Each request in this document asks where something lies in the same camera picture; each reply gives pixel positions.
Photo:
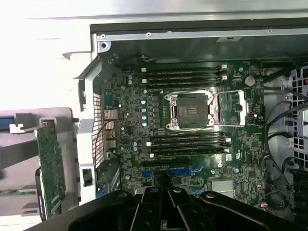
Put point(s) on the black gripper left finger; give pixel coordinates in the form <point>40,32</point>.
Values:
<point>149,211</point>

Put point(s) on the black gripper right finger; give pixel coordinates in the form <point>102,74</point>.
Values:
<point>183,211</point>

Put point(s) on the blue expansion slot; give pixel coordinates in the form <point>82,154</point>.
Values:
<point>185,172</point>

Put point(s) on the silver chipset heatsink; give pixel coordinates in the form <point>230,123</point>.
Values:
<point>222,188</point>

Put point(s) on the black expansion slot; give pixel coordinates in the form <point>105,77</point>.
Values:
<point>166,161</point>

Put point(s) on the green motherboard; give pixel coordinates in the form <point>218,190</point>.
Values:
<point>240,149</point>

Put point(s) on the CPU socket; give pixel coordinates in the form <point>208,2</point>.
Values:
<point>190,110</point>

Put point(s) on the metal socket cover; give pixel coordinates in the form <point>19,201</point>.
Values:
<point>243,108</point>

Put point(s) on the grey parts rack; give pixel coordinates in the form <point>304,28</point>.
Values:
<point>60,114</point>

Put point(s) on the green RAM stick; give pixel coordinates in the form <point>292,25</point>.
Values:
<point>12,192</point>

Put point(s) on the round coin cell battery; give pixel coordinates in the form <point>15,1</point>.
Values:
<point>249,80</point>

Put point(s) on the grey metal disk bay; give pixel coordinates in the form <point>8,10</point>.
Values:
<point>300,96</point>

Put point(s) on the black open PC case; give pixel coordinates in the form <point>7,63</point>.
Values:
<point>216,33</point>

